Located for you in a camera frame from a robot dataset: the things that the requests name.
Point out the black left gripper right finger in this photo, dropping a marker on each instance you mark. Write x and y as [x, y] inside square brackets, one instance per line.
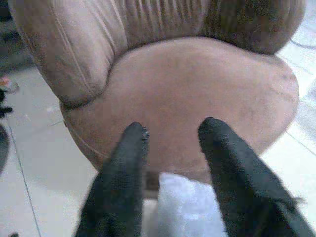
[244, 187]

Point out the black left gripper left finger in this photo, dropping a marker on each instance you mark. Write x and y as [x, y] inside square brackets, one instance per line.
[121, 182]

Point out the brown round fabric sofa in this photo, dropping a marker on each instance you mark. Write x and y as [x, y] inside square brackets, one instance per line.
[197, 93]

